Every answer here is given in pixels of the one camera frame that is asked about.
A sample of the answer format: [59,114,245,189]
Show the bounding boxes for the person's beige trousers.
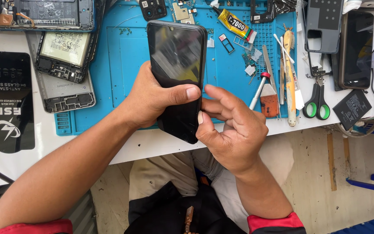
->
[129,148,249,233]

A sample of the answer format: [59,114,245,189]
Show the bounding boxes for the small phone circuit board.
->
[169,0,197,25]

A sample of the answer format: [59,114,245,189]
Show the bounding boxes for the black plastic phone part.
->
[250,0,277,24]

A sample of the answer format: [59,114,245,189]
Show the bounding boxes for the yellow glue tube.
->
[210,5,258,44]

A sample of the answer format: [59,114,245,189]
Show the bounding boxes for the person's right hand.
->
[196,84,269,176]

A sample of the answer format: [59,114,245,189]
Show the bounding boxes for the small green circuit piece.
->
[242,52,258,69]

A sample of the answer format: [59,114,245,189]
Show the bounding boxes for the dark smartphone with bronze frame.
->
[338,10,374,90]

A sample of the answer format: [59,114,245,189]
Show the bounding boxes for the blue metal bar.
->
[346,174,374,195]

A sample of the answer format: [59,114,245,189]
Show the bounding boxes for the orange plastic scraper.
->
[260,83,279,118]

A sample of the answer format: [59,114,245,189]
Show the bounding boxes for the black sim card tray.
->
[218,34,235,54]

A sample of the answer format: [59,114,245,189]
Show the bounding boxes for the green handle scissors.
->
[303,52,332,121]

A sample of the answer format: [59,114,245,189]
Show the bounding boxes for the silver phone back frame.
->
[25,31,97,114]

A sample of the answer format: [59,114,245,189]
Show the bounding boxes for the white cotton swab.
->
[273,33,295,64]

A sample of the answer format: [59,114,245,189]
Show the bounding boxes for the opened phone with white battery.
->
[35,31,97,84]

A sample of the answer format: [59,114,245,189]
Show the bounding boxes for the brown wooden pendant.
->
[184,206,195,234]

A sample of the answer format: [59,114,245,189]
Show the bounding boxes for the cream handle brush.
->
[283,29,297,127]

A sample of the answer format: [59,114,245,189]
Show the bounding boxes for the black camera lens cover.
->
[139,0,168,21]

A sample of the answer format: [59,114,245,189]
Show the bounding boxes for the white handle brush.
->
[292,63,305,111]

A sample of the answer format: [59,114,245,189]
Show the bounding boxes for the silver metal tweezers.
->
[262,45,282,105]

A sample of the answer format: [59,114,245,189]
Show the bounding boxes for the silver sim card tray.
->
[233,35,253,51]

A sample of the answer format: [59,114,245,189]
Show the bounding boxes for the person's black jacket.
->
[124,181,247,234]

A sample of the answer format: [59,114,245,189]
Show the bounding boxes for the black phone battery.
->
[332,89,372,131]

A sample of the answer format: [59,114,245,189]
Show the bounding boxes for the person's left hand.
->
[116,60,202,130]

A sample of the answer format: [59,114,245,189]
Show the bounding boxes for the blue silicone repair mat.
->
[55,0,299,136]

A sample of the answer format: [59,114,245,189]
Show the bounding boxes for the grey phone case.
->
[305,0,344,54]

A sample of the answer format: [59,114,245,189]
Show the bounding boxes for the black screen protector packet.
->
[0,51,35,153]

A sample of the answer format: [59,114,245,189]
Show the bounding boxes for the red cap screwdriver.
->
[249,72,271,111]

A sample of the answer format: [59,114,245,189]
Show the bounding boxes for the blue plastic crate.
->
[330,213,374,234]

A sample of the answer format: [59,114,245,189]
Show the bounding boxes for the opened phone with dark battery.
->
[0,0,97,32]

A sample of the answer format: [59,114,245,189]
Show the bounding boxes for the black smartphone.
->
[146,20,208,144]

